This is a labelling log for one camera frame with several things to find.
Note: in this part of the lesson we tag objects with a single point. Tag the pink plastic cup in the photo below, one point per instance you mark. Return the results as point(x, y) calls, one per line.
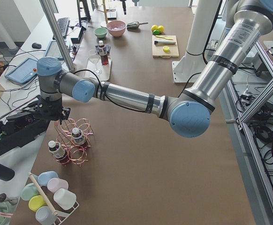
point(55, 184)

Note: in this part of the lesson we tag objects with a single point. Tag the copper wire bottle basket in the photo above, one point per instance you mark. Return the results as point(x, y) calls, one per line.
point(77, 153)

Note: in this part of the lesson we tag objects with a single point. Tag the half lemon slice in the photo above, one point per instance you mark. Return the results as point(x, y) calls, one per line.
point(166, 48)

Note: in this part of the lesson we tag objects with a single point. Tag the steel jigger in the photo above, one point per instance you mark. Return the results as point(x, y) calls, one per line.
point(5, 199)

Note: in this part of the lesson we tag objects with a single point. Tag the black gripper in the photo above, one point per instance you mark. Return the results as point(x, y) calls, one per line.
point(49, 110)

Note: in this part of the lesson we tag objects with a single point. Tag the bamboo cutting board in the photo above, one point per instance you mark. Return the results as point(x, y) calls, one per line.
point(157, 50)

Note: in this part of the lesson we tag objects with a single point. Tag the wooden rack handle rod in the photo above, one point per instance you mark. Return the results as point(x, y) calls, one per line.
point(51, 207)

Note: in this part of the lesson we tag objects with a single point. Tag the tea bottle white cap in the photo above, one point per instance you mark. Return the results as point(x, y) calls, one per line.
point(103, 53)

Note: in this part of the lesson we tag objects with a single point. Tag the green plastic cup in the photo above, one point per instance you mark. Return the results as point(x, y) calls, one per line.
point(29, 191)

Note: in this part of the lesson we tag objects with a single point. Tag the steel muddler black tip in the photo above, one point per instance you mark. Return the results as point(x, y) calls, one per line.
point(164, 42)

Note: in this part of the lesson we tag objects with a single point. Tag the teach pendant upper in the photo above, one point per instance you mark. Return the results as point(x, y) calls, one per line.
point(52, 50)

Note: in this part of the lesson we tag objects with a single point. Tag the teach pendant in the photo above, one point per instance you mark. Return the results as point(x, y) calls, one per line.
point(24, 72)
point(52, 50)

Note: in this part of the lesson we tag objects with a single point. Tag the grey plastic cup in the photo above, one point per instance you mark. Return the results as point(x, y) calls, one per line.
point(44, 216)

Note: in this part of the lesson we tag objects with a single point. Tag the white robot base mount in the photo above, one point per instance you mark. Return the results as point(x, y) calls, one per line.
point(192, 62)

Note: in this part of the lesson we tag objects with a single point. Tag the clear wine glass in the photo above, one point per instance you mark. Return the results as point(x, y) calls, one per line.
point(94, 59)

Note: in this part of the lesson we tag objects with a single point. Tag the black foam case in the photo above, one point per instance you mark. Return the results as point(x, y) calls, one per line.
point(19, 130)

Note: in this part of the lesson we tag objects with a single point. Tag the yellow plastic knife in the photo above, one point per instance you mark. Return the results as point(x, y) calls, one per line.
point(164, 37)

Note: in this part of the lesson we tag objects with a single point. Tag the pink bowl of ice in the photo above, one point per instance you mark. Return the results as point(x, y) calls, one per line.
point(116, 28)

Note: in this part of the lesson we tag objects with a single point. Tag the teach pendant lower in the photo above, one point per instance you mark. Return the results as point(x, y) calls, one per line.
point(24, 72)

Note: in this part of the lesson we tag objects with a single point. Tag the white cup rack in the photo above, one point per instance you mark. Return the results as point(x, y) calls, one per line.
point(62, 214)

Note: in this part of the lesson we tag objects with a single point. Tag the mint green bowl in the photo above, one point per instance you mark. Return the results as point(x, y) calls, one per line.
point(100, 32)

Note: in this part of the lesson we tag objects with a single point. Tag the light blue plastic cup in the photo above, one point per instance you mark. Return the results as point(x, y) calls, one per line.
point(44, 177)

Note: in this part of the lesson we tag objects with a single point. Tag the yellow lemon upper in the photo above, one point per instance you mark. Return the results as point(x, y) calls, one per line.
point(154, 27)

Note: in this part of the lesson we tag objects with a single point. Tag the white plastic cup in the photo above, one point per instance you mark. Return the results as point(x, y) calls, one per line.
point(64, 198)

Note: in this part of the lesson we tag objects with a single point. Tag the yellow plastic cup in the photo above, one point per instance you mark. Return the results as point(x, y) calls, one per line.
point(36, 202)

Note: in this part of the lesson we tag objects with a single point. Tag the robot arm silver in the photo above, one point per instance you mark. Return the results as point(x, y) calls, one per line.
point(189, 113)

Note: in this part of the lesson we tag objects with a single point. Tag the cream rabbit tray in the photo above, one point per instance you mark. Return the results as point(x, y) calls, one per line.
point(105, 69)

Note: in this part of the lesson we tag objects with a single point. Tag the steel ice scoop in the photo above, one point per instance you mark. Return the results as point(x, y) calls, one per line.
point(135, 25)

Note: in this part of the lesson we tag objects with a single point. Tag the wooden cup tree stand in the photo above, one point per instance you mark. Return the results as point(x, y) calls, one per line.
point(110, 14)

